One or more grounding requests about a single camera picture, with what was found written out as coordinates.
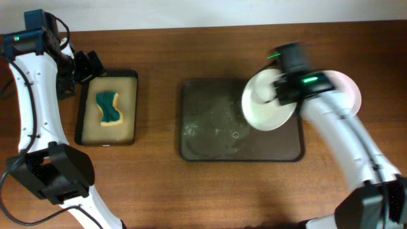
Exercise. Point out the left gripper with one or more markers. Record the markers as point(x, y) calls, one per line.
point(90, 70)

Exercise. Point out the green yellow sponge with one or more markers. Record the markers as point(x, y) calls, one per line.
point(107, 105)

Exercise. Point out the cream white plate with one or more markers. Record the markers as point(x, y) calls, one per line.
point(260, 105)

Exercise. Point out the pink white plate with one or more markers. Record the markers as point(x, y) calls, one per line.
point(346, 93)

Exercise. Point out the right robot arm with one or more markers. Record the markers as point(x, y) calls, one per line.
point(330, 100)

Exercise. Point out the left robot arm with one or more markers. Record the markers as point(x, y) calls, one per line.
point(46, 68)

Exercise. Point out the black soapy water tray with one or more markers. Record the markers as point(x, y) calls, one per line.
point(90, 130)

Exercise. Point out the brown serving tray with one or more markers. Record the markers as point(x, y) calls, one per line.
point(212, 127)

